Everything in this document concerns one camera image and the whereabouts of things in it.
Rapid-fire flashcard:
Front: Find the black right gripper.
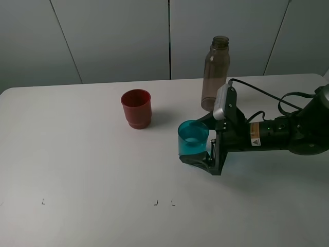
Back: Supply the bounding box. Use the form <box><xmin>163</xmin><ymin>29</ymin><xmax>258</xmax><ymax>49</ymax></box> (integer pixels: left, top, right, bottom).
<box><xmin>179</xmin><ymin>108</ymin><xmax>291</xmax><ymax>177</ymax></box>

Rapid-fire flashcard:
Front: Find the teal translucent plastic cup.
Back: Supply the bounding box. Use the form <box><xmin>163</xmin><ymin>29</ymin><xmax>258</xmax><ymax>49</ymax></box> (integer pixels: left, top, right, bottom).
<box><xmin>177</xmin><ymin>120</ymin><xmax>209</xmax><ymax>156</ymax></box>

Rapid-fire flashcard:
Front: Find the smoky translucent water bottle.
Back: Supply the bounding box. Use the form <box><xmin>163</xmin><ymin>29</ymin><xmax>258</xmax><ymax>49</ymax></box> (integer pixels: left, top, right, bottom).
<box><xmin>201</xmin><ymin>36</ymin><xmax>230</xmax><ymax>112</ymax></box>

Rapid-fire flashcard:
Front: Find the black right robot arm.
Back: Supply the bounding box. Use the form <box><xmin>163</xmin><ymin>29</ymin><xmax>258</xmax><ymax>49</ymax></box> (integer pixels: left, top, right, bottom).
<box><xmin>179</xmin><ymin>79</ymin><xmax>328</xmax><ymax>175</ymax></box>

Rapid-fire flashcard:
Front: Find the red plastic cup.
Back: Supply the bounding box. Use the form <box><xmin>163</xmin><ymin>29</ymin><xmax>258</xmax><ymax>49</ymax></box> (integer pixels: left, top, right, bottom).
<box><xmin>121</xmin><ymin>89</ymin><xmax>152</xmax><ymax>129</ymax></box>

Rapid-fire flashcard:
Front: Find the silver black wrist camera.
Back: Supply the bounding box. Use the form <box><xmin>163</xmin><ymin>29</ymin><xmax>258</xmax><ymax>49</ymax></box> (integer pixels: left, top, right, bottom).
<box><xmin>213</xmin><ymin>83</ymin><xmax>237</xmax><ymax>121</ymax></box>

